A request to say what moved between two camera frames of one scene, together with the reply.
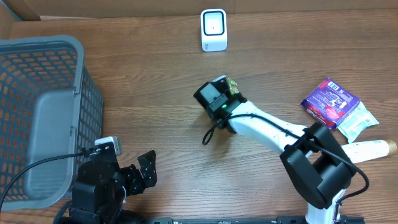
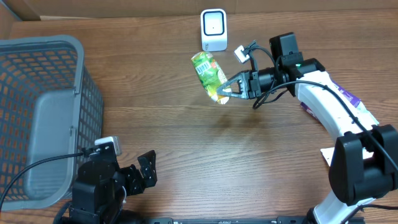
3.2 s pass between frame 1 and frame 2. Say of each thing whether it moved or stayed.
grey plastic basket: stayed
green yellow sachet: moved
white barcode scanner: stayed
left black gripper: stayed
